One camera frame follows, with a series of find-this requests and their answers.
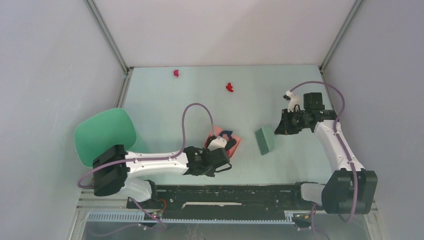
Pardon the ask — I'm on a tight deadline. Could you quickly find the green hand brush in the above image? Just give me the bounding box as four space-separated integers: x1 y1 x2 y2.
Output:
254 125 275 156

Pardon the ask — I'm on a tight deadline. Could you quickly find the pink plastic dustpan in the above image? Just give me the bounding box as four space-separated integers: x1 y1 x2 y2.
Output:
213 125 242 159

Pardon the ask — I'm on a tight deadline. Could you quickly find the blue paper scrap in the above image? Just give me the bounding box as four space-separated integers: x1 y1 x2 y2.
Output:
219 130 233 139

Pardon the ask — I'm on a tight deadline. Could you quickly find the black paper scrap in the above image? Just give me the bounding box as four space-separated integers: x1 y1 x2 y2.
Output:
224 138 237 152

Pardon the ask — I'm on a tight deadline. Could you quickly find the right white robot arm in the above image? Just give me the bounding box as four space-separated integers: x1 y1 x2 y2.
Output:
274 91 378 215

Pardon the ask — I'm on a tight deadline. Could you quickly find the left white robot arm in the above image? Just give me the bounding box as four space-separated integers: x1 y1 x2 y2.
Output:
92 144 232 208

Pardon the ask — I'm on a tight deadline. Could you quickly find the green plastic waste bin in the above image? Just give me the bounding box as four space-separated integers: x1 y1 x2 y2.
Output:
73 108 149 168

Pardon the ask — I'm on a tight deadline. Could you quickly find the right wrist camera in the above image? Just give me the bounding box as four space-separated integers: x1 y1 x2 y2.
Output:
283 90 302 112

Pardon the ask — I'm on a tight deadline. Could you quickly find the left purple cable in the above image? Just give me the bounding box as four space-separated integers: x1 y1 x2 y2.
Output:
77 102 216 229

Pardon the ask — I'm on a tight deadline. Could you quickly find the purple cable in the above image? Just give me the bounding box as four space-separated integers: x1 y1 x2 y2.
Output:
288 81 359 240
77 102 216 229

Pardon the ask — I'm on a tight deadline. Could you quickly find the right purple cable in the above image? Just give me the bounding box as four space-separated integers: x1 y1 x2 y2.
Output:
288 81 359 240

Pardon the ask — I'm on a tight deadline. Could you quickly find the left aluminium frame post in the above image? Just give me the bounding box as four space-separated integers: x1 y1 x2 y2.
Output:
84 0 129 75

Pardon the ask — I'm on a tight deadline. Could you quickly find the aluminium frame post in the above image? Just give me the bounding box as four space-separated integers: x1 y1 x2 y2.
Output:
319 0 366 74
84 0 129 75

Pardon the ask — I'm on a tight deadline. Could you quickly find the right aluminium frame post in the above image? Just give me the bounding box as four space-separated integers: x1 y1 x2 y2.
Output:
319 0 366 74

